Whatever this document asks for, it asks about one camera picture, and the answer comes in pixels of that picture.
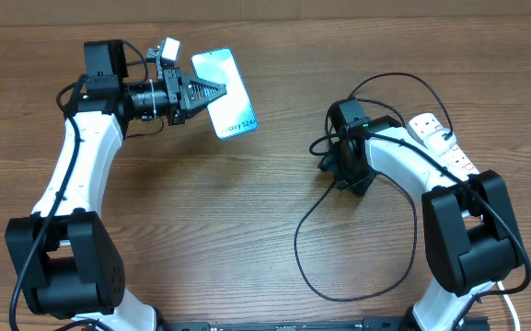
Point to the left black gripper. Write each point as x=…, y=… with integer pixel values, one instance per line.
x=178, y=87

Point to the blue Galaxy smartphone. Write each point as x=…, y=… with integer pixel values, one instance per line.
x=231, y=114

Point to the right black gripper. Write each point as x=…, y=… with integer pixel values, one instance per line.
x=359, y=185

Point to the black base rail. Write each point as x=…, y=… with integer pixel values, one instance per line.
x=292, y=326

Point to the white charger plug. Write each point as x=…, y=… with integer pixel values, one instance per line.
x=440, y=141

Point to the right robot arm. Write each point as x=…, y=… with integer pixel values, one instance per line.
x=472, y=241

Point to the white power strip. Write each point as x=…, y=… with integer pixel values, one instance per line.
x=427, y=130

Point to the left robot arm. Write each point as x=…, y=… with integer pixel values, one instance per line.
x=66, y=263

